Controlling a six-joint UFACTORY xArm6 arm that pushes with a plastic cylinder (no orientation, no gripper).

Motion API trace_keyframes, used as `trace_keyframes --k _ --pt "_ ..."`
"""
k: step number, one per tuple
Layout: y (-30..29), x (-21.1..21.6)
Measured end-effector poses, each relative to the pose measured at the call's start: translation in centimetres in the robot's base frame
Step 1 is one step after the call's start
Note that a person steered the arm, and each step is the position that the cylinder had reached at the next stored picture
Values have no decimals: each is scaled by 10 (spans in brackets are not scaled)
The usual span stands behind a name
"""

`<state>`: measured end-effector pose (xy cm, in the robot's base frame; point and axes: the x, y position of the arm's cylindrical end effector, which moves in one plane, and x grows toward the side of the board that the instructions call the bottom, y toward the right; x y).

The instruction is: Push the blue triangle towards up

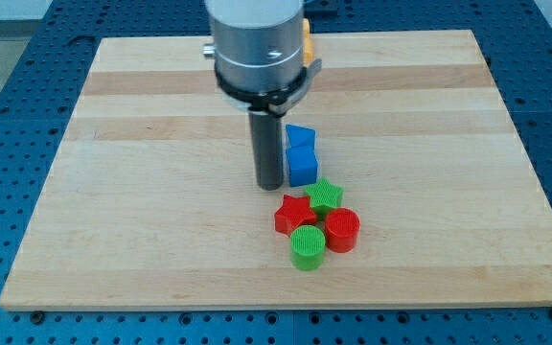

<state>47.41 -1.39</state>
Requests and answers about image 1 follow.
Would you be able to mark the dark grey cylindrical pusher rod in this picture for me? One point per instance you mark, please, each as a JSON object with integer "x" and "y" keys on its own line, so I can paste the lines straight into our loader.
{"x": 267, "y": 145}

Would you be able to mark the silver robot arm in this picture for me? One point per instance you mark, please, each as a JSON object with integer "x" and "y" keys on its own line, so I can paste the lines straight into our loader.
{"x": 258, "y": 53}

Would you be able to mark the blue triangle block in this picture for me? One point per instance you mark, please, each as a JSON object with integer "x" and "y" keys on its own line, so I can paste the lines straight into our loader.
{"x": 300, "y": 136}

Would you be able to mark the blue cube block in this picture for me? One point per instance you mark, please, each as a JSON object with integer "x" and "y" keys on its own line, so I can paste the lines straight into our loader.
{"x": 302, "y": 166}

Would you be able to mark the red star block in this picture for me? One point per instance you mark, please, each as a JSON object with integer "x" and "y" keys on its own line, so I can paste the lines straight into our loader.
{"x": 293, "y": 213}

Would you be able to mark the green star block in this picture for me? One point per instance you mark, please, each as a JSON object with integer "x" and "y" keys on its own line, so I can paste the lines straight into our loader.
{"x": 324, "y": 197}

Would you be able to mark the green cylinder block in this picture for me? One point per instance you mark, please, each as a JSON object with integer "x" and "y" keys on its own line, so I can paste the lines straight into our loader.
{"x": 307, "y": 247}

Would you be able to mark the red cylinder block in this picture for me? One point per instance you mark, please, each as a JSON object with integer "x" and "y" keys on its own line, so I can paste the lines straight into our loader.
{"x": 342, "y": 226}

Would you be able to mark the wooden board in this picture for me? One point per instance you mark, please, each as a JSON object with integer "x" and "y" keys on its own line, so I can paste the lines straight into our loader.
{"x": 151, "y": 203}

